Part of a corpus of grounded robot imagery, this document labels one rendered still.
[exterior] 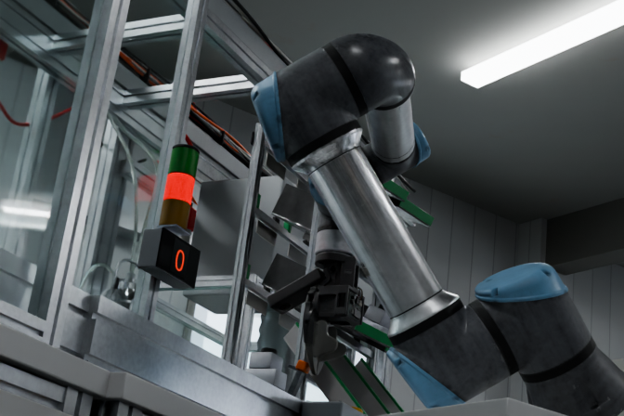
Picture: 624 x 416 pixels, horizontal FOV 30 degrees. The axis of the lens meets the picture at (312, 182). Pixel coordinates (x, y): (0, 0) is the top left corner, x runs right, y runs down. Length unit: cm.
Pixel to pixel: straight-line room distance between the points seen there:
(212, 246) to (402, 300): 199
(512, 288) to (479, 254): 641
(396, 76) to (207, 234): 200
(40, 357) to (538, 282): 72
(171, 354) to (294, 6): 447
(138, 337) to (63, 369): 24
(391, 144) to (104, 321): 68
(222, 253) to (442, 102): 333
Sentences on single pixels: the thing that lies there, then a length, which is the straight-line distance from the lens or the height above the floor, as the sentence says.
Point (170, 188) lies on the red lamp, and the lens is 207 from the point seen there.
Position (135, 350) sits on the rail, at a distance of 146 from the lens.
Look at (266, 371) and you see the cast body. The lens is 208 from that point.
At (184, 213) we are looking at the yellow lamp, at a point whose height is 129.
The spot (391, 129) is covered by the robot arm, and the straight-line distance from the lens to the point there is 185.
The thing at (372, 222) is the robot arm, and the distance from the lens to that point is 163.
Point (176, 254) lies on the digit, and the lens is 203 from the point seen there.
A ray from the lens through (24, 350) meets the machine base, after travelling 121.
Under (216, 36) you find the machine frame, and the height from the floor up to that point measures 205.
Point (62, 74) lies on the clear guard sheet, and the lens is 134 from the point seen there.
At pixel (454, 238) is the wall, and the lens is 790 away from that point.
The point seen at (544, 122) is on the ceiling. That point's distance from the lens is 685.
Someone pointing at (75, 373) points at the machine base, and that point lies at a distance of 127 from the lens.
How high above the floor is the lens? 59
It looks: 22 degrees up
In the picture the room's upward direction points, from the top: 7 degrees clockwise
